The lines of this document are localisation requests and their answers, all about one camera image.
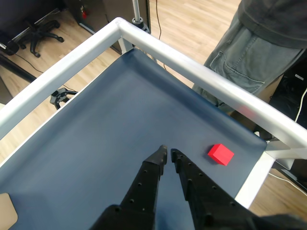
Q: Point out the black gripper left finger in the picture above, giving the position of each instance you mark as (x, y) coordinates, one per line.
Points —
(144, 187)

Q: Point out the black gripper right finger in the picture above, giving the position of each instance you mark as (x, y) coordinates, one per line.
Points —
(206, 198)

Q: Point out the red cube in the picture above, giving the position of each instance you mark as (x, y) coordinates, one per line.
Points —
(220, 154)

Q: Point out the beige rounded box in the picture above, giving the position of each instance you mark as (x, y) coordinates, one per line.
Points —
(7, 210)

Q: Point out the person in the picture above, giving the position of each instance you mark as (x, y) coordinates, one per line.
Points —
(239, 60)

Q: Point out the black desk foot bar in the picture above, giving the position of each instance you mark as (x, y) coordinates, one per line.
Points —
(19, 69)

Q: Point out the grey metal pole with clamp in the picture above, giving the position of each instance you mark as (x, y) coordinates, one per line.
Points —
(137, 9)

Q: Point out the dark desk cabinet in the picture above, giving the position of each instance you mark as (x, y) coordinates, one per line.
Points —
(108, 12)

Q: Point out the small red object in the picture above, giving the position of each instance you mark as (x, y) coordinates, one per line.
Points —
(84, 13)

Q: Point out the black office chair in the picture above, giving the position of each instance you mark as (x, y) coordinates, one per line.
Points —
(36, 33)

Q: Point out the black caster bracket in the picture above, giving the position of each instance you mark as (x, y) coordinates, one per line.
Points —
(58, 97)

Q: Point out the white metal table frame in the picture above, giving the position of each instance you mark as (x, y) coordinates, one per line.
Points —
(72, 65)

